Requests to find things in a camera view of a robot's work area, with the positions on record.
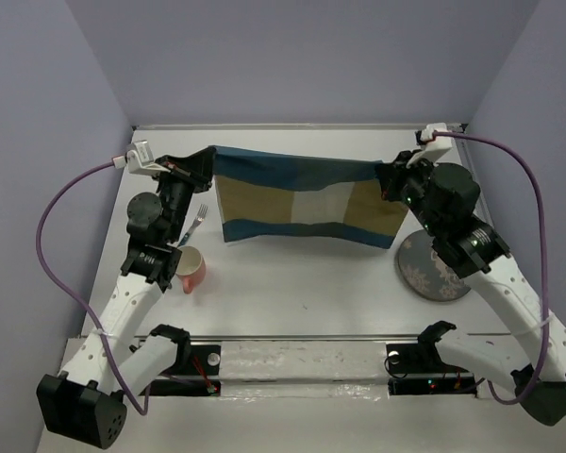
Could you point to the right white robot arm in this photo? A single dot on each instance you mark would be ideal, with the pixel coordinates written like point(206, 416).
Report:
point(442, 197)

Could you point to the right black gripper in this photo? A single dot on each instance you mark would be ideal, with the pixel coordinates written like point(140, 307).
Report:
point(394, 172)

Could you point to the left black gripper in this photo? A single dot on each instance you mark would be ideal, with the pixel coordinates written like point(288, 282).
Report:
point(193, 170)

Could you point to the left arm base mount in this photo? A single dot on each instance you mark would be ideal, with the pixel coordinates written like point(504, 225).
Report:
point(198, 376)

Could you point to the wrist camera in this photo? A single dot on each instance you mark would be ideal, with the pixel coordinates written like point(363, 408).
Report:
point(140, 161)
point(432, 144)

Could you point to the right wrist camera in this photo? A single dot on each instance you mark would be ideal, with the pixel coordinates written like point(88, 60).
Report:
point(432, 144)

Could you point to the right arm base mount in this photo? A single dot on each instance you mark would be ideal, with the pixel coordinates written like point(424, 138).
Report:
point(413, 371)

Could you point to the blue tan checked placemat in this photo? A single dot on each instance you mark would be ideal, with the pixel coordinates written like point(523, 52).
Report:
point(269, 194)

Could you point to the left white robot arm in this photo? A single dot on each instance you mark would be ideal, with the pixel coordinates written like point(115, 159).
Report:
point(88, 400)

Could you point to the grey reindeer plate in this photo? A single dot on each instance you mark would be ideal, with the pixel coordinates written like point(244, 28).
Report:
point(425, 273)

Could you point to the pink mug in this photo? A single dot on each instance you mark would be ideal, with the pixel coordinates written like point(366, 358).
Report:
point(191, 269)

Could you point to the green handled fork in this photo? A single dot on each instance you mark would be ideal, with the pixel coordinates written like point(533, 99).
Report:
point(197, 222)

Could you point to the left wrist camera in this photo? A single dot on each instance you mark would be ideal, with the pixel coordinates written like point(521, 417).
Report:
point(140, 161)

